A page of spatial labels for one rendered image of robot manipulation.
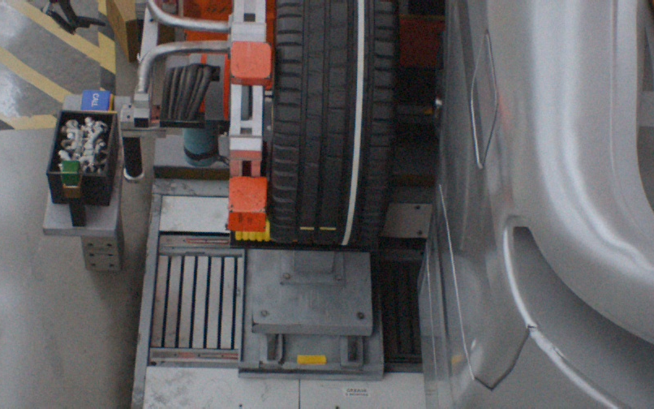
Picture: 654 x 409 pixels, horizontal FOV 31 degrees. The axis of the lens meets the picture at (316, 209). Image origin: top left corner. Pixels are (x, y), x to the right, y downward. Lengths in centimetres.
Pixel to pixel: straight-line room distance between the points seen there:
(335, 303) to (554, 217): 159
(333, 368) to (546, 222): 158
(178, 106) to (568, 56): 100
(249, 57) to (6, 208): 143
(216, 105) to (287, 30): 32
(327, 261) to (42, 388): 80
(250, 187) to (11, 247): 120
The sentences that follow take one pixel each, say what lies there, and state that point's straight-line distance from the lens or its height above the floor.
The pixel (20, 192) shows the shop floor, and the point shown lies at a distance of 353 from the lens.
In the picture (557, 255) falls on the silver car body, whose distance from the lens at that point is 147.
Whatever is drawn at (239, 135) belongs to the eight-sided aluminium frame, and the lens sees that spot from 232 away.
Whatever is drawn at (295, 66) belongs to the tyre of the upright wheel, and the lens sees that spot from 226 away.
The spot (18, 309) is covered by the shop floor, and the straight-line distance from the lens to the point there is 330.
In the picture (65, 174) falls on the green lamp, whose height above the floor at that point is 66.
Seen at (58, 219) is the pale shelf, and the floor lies 45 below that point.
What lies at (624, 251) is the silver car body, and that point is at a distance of 143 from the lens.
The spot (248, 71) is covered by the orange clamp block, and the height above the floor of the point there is 113.
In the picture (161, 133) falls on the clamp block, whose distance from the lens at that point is 241.
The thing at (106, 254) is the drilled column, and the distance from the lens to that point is 328.
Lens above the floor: 273
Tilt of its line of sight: 52 degrees down
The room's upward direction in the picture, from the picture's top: 5 degrees clockwise
